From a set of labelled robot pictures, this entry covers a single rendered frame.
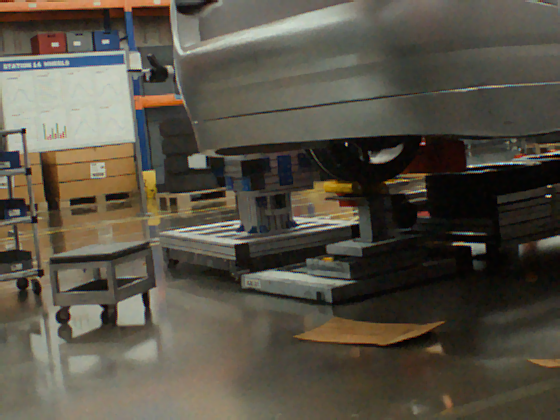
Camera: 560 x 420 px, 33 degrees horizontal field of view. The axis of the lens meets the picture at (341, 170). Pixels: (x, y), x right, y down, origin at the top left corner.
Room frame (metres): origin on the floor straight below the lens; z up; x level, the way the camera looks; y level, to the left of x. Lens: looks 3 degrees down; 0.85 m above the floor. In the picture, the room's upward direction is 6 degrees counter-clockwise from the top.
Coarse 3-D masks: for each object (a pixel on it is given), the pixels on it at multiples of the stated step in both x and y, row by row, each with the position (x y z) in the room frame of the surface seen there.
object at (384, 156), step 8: (344, 144) 4.63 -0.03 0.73; (400, 144) 4.90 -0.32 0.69; (408, 144) 4.87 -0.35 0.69; (360, 152) 4.95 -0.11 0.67; (376, 152) 5.01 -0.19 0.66; (384, 152) 4.95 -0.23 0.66; (392, 152) 4.89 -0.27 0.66; (400, 152) 4.84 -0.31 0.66; (360, 160) 4.69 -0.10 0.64; (368, 160) 4.95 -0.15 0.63; (376, 160) 4.90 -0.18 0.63; (384, 160) 4.84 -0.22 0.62; (392, 160) 4.80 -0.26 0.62
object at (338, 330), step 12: (324, 324) 3.92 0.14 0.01; (336, 324) 3.91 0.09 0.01; (348, 324) 3.89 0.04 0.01; (360, 324) 3.87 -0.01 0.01; (372, 324) 3.85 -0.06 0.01; (384, 324) 3.83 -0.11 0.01; (396, 324) 3.80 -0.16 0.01; (408, 324) 3.77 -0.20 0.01; (432, 324) 3.67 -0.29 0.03; (300, 336) 3.76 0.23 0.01; (312, 336) 3.75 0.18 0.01; (324, 336) 3.73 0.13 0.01; (336, 336) 3.71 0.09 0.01; (348, 336) 3.69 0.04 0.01; (360, 336) 3.67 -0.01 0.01; (372, 336) 3.64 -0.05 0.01; (384, 336) 3.61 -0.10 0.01; (396, 336) 3.60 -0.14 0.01; (408, 336) 3.53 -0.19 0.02
